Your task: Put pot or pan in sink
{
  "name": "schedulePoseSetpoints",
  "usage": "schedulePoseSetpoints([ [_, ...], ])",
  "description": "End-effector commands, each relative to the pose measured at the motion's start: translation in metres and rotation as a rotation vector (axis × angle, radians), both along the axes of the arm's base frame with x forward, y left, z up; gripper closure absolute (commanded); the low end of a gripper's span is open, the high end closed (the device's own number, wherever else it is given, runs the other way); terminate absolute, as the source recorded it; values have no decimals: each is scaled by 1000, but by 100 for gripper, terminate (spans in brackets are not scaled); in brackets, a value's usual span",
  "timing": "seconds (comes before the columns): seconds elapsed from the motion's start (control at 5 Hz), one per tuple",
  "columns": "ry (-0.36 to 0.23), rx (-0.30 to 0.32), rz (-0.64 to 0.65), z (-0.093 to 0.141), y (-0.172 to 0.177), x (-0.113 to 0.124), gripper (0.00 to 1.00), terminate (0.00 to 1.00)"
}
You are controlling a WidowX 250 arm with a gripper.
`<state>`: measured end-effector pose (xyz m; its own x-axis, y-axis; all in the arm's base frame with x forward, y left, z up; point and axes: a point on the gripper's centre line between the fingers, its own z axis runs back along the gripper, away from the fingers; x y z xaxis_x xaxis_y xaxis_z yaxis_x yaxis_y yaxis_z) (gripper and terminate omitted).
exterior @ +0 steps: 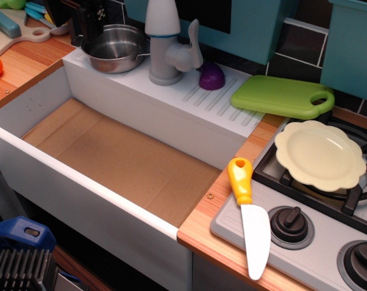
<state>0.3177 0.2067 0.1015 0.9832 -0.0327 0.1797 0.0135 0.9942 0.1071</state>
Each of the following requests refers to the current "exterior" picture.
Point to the blue toy utensil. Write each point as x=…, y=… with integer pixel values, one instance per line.
x=37, y=12

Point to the black ribbed heat sink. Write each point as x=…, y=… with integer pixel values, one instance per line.
x=27, y=270

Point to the grey toy faucet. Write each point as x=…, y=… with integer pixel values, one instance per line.
x=169, y=58

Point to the cream scalloped plate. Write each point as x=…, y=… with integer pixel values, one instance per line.
x=320, y=155

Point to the black stove knob right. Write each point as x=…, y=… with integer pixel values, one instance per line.
x=352, y=264

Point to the purple toy eggplant half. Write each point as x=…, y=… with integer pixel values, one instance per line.
x=211, y=77

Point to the teal handled toy knife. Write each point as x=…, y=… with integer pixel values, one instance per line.
x=9, y=27

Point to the cardboard sheet sink bottom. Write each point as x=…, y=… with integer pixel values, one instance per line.
x=162, y=180

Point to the black stove knob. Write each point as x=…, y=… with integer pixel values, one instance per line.
x=291, y=228
x=352, y=264

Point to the black burner grate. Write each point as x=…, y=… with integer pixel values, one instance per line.
x=347, y=206

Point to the yellow handled toy knife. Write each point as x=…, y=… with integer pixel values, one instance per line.
x=256, y=223

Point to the small stainless steel pot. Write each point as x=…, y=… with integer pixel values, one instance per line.
x=119, y=49

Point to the black stove knob left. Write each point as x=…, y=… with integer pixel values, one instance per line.
x=291, y=228

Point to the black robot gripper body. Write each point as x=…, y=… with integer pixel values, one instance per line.
x=86, y=18

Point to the beige wooden cutting board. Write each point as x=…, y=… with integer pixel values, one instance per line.
x=32, y=34

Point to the grey toy stove top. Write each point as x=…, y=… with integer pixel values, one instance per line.
x=318, y=238

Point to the white toy sink basin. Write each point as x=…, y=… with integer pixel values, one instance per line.
x=199, y=123

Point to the teal cabinet box right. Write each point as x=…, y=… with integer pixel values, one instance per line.
x=345, y=60

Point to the green plastic cutting board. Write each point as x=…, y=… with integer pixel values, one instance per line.
x=284, y=97

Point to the teal cabinet box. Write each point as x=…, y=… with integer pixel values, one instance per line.
x=248, y=29
x=345, y=60

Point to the green toy vegetable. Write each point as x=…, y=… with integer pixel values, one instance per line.
x=12, y=4

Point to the teal cabinet box left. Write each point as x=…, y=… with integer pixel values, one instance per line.
x=248, y=29

